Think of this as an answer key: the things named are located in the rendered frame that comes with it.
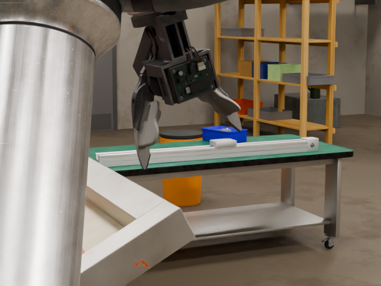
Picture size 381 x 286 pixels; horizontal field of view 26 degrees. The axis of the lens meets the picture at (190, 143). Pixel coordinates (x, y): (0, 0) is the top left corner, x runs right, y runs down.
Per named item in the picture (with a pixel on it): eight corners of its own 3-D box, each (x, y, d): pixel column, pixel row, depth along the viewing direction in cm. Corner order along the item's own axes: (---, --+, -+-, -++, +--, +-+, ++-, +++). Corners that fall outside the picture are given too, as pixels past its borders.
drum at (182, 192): (152, 200, 740) (152, 131, 730) (191, 196, 757) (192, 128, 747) (170, 209, 705) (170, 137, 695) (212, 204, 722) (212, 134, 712)
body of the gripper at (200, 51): (170, 112, 104) (144, 19, 101) (147, 104, 112) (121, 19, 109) (223, 91, 107) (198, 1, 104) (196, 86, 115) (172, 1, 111)
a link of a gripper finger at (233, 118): (254, 136, 112) (205, 97, 108) (235, 130, 117) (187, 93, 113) (267, 117, 112) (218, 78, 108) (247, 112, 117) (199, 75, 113)
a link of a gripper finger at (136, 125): (127, 126, 109) (146, 62, 108) (123, 125, 110) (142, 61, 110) (158, 135, 111) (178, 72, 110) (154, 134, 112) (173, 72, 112)
